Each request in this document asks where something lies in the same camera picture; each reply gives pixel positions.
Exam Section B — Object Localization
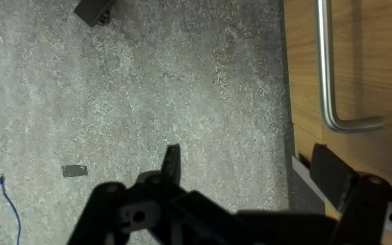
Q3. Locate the wooden drawer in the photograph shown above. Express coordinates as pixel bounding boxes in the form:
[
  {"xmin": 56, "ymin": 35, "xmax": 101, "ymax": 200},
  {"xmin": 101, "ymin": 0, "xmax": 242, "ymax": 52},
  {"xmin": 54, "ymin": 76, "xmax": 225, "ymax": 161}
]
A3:
[{"xmin": 283, "ymin": 0, "xmax": 392, "ymax": 245}]

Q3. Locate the black box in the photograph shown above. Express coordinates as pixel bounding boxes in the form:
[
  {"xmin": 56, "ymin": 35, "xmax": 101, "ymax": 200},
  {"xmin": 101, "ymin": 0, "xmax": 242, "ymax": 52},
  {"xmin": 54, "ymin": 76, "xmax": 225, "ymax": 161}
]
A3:
[{"xmin": 73, "ymin": 0, "xmax": 113, "ymax": 27}]

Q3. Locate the blue cable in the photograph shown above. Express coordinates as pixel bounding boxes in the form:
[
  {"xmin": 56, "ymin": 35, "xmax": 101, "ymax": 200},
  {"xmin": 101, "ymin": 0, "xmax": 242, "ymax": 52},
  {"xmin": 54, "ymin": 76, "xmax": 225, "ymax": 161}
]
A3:
[{"xmin": 0, "ymin": 175, "xmax": 21, "ymax": 245}]

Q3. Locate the grey tape piece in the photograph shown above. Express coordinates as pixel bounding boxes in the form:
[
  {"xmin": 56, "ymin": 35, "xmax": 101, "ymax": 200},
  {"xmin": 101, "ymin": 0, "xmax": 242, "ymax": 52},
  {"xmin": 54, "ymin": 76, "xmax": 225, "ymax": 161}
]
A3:
[{"xmin": 61, "ymin": 164, "xmax": 88, "ymax": 178}]

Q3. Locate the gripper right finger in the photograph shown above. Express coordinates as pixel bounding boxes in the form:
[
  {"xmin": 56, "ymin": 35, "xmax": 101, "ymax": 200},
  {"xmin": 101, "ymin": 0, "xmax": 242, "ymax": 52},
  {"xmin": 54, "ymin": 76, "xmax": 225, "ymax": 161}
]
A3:
[{"xmin": 309, "ymin": 143, "xmax": 392, "ymax": 245}]

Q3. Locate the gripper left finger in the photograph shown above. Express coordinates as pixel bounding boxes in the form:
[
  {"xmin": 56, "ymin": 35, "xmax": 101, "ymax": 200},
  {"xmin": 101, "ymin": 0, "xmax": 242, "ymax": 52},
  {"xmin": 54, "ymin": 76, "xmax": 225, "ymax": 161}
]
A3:
[{"xmin": 67, "ymin": 144, "xmax": 237, "ymax": 245}]

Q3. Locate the silver drawer handle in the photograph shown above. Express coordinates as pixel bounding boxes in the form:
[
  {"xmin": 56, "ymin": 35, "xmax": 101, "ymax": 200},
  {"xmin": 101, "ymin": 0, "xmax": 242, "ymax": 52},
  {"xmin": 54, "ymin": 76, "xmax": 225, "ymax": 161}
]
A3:
[{"xmin": 315, "ymin": 0, "xmax": 384, "ymax": 133}]

